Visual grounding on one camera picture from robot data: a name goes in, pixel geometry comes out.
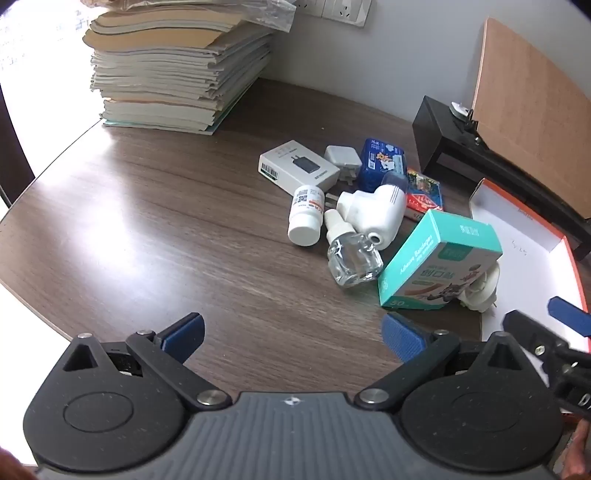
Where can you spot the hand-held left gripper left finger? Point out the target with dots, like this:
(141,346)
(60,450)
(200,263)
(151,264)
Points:
(187,330)

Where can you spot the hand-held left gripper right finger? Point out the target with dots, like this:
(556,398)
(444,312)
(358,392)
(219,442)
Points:
(404,339)

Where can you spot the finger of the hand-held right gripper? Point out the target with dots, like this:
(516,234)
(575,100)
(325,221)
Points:
(572,318)
(531,333)

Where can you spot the white round plug device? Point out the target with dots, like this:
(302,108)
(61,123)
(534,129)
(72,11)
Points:
(482,288)

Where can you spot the orange and white cardboard box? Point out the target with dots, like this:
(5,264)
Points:
(521,249)

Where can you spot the teal bandage box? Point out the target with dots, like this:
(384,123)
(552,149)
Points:
(429,258)

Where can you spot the clear glass liquid bottle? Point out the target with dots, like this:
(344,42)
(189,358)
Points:
(351,258)

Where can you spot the white plug-in heater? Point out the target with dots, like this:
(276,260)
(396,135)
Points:
(369,212)

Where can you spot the colourful red packet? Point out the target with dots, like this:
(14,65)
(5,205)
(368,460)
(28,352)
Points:
(425,191)

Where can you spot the white pill bottle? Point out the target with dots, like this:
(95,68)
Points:
(304,217)

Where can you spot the blue floss box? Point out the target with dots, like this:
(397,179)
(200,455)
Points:
(378,159)

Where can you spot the white charger adapter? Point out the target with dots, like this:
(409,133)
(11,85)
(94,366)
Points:
(341,159)

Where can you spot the white charger box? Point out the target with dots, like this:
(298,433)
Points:
(295,166)

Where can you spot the person's right hand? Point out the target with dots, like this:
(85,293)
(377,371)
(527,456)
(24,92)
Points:
(579,454)

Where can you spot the black monitor riser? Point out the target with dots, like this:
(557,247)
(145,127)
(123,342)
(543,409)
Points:
(434,134)

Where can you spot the black board clip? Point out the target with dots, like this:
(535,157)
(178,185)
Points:
(472,124)

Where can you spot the wooden drawing board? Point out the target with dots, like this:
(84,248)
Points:
(531,92)

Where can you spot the white flat gadget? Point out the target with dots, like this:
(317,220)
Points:
(459,110)

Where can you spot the stack of books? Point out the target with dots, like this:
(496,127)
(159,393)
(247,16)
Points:
(175,83)

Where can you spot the white wall socket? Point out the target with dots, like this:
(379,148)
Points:
(346,10)
(310,5)

